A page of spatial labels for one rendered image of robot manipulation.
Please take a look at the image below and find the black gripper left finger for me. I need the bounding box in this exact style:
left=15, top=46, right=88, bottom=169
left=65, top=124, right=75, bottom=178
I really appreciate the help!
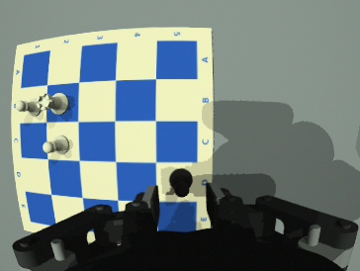
left=12, top=185, right=163, bottom=271

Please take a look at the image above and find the white pawn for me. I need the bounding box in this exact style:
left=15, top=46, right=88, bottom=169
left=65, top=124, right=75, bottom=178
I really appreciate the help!
left=43, top=135, right=69, bottom=154
left=16, top=98, right=41, bottom=116

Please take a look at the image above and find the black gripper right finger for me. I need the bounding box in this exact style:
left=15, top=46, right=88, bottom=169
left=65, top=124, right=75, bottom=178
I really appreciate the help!
left=206, top=182, right=358, bottom=271

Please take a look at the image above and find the blue and cream chessboard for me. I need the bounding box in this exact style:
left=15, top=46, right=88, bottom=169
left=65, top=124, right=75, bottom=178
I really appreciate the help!
left=11, top=28, right=213, bottom=232

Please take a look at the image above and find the white rook chess piece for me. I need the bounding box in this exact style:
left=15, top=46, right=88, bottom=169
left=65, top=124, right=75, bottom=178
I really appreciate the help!
left=37, top=93, right=69, bottom=115

